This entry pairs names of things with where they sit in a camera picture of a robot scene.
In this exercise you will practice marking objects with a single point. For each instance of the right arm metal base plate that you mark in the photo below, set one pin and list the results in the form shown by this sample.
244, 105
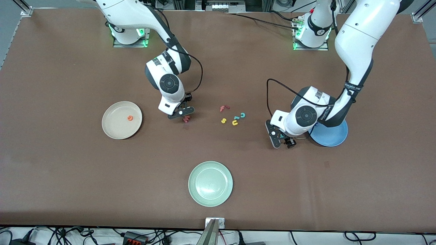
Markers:
144, 42

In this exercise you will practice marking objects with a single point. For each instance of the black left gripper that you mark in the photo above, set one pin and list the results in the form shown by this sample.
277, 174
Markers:
290, 142

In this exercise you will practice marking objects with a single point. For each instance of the red letter f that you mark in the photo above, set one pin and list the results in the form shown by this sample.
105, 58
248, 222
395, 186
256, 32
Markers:
223, 108

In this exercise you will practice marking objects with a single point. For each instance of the pale green plate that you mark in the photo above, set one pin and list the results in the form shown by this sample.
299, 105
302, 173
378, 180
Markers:
210, 183

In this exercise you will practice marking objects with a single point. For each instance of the aluminium camera mount profile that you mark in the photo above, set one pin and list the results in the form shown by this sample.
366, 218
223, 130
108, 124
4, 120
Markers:
213, 233

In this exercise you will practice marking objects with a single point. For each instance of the beige brown plate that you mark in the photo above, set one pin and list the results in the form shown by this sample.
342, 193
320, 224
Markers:
119, 126

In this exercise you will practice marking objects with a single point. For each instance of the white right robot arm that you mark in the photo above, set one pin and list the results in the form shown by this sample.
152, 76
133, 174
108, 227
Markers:
136, 13

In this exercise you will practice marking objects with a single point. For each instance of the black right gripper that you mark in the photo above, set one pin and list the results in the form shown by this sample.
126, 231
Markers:
187, 99

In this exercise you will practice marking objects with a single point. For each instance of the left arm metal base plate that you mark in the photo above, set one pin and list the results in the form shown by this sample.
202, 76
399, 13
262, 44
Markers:
323, 48

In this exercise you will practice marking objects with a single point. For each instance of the blue plate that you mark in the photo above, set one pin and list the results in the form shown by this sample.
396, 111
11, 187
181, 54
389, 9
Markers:
332, 137

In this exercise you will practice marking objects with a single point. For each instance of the black orange power strip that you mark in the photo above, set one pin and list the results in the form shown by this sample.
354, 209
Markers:
134, 238

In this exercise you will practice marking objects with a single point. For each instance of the grey equipment box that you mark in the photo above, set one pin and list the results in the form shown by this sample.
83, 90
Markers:
221, 6

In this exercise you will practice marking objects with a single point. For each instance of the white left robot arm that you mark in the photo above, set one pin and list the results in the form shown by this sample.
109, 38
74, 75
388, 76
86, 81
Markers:
361, 37

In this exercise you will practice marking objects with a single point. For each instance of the aluminium frame post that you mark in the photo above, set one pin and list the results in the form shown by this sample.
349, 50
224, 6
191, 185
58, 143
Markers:
23, 8
422, 12

